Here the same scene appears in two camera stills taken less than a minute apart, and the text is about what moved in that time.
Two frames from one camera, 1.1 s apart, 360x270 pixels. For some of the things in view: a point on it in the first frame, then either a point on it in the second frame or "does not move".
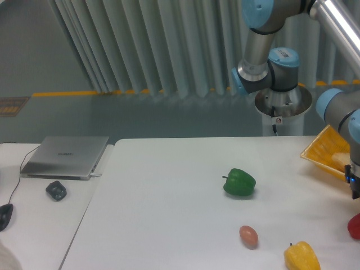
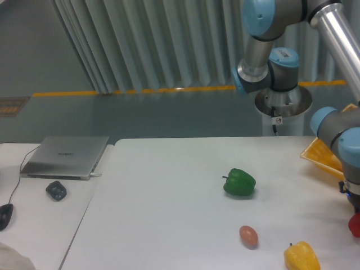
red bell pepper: x=354 y=226 does not move
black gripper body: x=354 y=181 to x=354 y=198
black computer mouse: x=5 y=212 does not move
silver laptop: x=64 y=157 does not move
